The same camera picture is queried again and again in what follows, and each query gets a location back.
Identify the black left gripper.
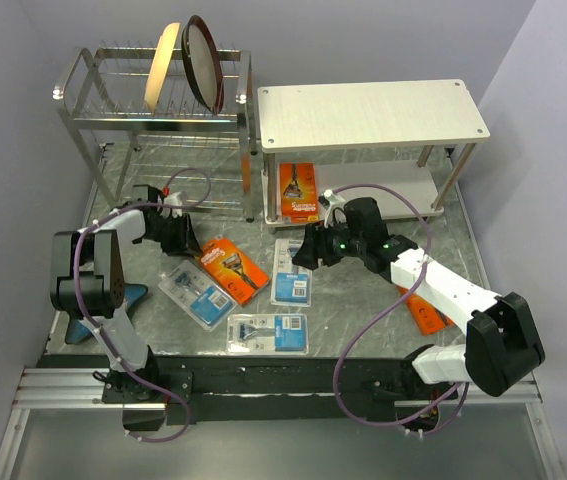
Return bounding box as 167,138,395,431
145,212,204,258

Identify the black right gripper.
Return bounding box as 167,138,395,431
291,216,366,270

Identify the orange razor box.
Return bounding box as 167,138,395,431
278,162,319,224
405,294,454,336
199,236,270,306

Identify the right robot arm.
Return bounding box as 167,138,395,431
292,190,546,398

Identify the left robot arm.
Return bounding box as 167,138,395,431
50,185,201,402

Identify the white two-tier shelf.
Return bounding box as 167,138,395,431
258,79,490,228

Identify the blue razor blister pack centre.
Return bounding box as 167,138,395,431
270,239,312,308

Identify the blue razor blister pack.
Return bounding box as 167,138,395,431
226,314,309,357
270,239,312,308
158,260,237,332

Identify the blue razor blister pack left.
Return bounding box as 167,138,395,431
158,260,237,332

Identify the steel dish rack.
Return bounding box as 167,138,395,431
52,45,260,222

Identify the blue razor blister pack front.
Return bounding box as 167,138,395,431
226,314,309,357

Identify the blue star-shaped dish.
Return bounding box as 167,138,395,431
64,283,149,345

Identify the dark brown plate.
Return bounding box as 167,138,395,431
181,15,224,115

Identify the cream plate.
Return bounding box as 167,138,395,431
144,22,180,113

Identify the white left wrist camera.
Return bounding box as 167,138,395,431
161,191,188,218

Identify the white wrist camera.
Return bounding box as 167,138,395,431
161,191,188,218
318,189,346,211

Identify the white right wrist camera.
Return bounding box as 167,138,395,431
318,189,346,211

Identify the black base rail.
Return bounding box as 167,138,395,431
100,349,459,434

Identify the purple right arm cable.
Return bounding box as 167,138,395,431
332,183,467,436

